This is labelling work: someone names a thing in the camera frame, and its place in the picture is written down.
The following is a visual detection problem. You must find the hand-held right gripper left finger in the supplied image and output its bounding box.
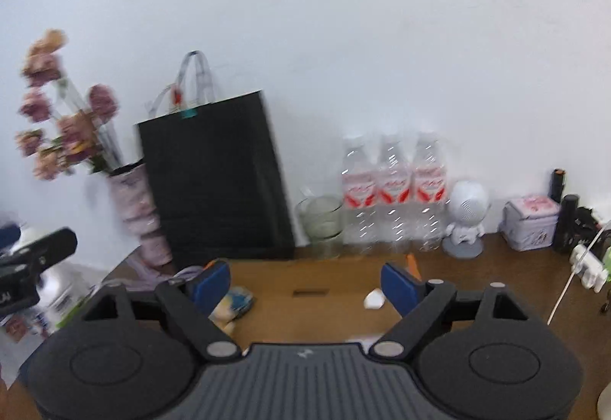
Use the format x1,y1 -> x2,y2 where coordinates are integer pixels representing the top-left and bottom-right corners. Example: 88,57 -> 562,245
82,259 -> 242,361

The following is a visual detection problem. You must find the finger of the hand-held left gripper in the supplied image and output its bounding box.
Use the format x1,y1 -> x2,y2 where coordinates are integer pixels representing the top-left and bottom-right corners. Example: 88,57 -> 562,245
0,228 -> 78,269

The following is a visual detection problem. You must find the brown cardboard box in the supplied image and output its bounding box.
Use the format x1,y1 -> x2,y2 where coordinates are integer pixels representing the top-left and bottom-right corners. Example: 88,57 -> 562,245
224,259 -> 421,344

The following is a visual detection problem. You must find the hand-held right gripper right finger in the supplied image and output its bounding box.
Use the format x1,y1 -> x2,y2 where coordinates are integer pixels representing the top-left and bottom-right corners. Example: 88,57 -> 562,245
371,261 -> 528,361

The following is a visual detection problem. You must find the white cable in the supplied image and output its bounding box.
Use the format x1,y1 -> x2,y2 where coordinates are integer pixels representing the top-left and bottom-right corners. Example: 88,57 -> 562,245
546,219 -> 611,325

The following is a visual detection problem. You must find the black cylinder bottle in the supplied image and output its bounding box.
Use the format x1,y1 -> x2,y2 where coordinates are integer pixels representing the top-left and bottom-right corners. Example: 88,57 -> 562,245
554,194 -> 580,253

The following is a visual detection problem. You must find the yellow and blue packet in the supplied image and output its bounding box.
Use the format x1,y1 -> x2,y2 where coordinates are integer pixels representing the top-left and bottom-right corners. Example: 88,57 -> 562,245
209,286 -> 255,323

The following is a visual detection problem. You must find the black device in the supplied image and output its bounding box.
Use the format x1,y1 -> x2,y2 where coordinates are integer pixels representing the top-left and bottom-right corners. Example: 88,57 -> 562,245
575,207 -> 611,253

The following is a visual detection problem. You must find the black bottle with orange cap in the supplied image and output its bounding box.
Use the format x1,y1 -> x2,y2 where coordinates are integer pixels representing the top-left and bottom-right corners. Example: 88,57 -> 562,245
549,168 -> 567,203

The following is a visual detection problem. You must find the pink patterned vase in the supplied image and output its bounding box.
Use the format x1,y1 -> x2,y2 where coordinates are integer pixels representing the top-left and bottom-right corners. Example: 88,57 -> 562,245
107,162 -> 173,267

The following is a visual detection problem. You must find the clear red-label water bottle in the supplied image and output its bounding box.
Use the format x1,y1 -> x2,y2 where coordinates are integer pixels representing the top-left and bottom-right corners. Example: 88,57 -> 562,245
411,131 -> 449,253
377,133 -> 414,253
341,136 -> 379,253

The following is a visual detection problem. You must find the white power strip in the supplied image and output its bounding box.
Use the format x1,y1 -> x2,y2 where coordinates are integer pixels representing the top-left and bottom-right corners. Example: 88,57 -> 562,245
570,244 -> 609,293

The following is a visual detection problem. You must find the white green-print packet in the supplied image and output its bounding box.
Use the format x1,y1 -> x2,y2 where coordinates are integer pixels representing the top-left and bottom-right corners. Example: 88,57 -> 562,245
0,264 -> 103,344

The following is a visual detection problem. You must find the black paper bag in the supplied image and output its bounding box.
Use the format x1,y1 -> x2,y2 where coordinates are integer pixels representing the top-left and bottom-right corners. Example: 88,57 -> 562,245
137,51 -> 296,270

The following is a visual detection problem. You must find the white cylinder stand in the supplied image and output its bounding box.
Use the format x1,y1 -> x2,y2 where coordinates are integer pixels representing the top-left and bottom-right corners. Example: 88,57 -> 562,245
598,379 -> 611,420

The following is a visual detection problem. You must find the pink tin box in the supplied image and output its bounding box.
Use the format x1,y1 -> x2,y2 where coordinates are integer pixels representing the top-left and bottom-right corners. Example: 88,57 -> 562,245
499,193 -> 560,251

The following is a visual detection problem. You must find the clear glass jar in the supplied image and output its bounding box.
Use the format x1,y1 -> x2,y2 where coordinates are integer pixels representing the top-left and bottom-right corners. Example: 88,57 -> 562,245
297,195 -> 345,258

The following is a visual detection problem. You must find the white robot figurine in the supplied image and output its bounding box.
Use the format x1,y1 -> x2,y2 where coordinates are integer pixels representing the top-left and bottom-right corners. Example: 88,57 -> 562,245
441,181 -> 491,258

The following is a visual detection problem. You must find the dried pink flower bouquet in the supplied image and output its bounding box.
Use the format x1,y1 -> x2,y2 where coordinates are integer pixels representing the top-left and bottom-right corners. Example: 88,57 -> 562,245
14,29 -> 126,182

